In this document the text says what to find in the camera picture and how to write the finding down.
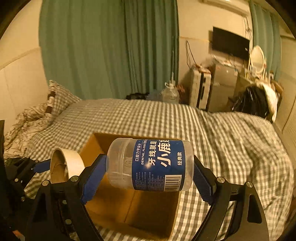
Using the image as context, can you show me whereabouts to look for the white air conditioner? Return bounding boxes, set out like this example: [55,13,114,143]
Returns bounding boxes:
[203,0,250,16]

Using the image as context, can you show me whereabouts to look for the large green curtain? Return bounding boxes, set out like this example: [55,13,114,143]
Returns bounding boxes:
[39,1,179,99]

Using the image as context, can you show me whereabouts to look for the white tape roll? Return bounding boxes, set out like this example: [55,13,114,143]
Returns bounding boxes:
[50,148,85,184]

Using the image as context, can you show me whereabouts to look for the black wall television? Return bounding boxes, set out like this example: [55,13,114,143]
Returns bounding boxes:
[212,27,250,60]

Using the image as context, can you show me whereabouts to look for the white suitcase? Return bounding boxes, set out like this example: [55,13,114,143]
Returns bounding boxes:
[189,67,211,110]

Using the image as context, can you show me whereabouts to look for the white oval mirror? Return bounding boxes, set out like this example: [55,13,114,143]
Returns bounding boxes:
[248,45,267,75]

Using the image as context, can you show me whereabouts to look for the cardboard box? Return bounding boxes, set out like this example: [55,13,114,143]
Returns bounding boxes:
[78,132,183,240]

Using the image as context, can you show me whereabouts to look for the checkered pillow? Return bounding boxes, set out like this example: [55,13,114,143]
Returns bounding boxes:
[45,80,82,121]

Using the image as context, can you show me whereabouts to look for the grey checkered bed cover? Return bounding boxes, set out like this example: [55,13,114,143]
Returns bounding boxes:
[25,99,294,240]

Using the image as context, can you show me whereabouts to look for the clear water jug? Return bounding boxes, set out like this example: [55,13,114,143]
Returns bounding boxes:
[161,72,180,104]

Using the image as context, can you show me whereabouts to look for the small green curtain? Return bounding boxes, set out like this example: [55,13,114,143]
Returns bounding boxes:
[249,1,281,81]

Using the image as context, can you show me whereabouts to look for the floral white duvet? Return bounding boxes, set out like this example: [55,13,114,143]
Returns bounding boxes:
[4,103,53,160]

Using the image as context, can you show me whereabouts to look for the black bag on chair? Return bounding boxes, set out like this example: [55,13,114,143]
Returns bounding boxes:
[231,85,271,121]

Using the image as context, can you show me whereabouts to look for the grey mini fridge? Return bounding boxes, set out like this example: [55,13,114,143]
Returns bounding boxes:
[207,61,237,113]

